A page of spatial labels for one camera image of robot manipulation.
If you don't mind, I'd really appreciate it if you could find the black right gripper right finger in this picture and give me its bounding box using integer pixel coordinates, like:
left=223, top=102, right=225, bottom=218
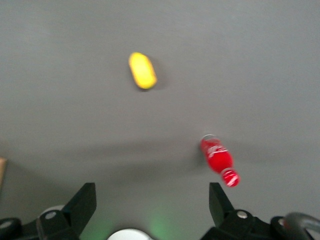
left=201, top=182, right=271, bottom=240

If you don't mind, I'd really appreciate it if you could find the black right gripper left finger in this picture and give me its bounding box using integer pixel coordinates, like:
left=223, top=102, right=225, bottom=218
left=36, top=182, right=97, bottom=240

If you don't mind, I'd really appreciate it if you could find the cream rectangular tray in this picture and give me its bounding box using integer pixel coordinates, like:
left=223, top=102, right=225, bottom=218
left=0, top=157, right=8, bottom=192

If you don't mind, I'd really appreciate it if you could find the red soda can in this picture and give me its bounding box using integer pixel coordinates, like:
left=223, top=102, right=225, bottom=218
left=199, top=134, right=241, bottom=188

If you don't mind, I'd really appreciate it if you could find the yellow oval toy fruit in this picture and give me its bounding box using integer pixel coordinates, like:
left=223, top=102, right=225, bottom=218
left=128, top=51, right=158, bottom=90

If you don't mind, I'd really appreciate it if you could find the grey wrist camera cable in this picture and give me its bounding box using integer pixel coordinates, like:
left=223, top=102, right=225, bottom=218
left=282, top=212, right=320, bottom=240

